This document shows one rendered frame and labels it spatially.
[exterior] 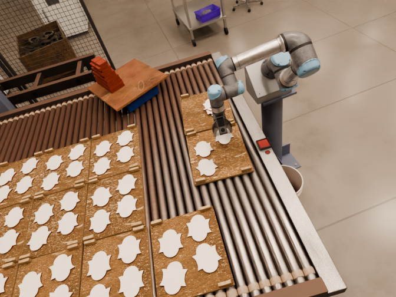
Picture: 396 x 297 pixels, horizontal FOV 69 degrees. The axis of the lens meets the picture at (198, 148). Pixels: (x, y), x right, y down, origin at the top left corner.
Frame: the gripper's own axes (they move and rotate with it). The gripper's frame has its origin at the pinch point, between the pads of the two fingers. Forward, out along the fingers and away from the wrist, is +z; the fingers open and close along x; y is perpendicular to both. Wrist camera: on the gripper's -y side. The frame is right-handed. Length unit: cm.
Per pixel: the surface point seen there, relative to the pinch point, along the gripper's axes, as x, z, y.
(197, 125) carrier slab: 14.1, 10.4, 22.9
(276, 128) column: -48, 54, 37
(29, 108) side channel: 156, 15, 100
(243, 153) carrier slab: -8.9, 7.6, -11.9
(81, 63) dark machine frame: 110, 13, 144
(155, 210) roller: 48, 7, -35
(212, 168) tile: 11.5, 6.2, -17.6
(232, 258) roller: 13, 4, -71
